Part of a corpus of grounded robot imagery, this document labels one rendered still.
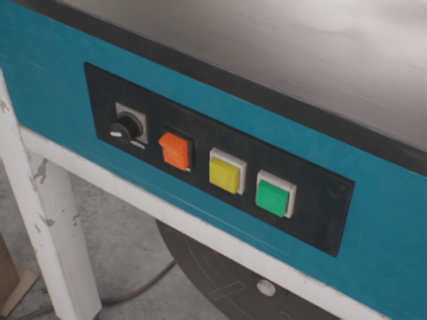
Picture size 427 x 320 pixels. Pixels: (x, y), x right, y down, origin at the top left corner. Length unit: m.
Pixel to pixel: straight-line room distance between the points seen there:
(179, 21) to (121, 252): 0.81
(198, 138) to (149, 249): 0.76
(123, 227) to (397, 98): 0.92
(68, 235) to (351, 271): 0.47
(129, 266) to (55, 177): 0.46
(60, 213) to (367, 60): 0.51
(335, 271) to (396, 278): 0.05
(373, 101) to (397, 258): 0.13
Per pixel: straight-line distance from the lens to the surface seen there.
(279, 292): 0.87
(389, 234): 0.47
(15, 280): 1.23
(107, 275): 1.22
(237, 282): 0.98
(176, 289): 1.19
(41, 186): 0.79
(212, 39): 0.47
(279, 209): 0.49
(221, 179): 0.50
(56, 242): 0.87
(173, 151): 0.51
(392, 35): 0.49
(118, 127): 0.54
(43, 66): 0.60
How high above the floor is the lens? 1.01
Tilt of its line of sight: 46 degrees down
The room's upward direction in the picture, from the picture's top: straight up
